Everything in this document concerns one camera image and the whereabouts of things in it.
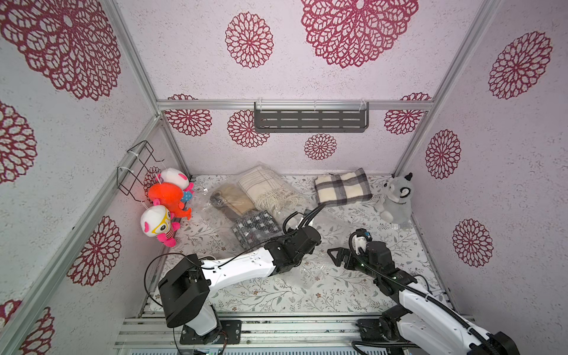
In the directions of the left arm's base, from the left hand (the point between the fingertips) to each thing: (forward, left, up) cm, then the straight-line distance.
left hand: (306, 230), depth 81 cm
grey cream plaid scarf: (+29, -23, -10) cm, 38 cm away
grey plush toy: (+16, -40, -6) cm, 43 cm away
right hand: (-5, -11, -6) cm, 14 cm away
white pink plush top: (+24, +55, +3) cm, 60 cm away
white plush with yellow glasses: (+1, +54, +4) cm, 55 cm away
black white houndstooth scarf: (+6, +23, -10) cm, 26 cm away
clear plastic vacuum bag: (+10, -14, -16) cm, 24 cm away
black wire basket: (+11, +63, +14) cm, 65 cm away
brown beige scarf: (+21, +32, -10) cm, 40 cm away
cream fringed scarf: (+25, +16, -8) cm, 30 cm away
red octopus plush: (+14, +53, +3) cm, 55 cm away
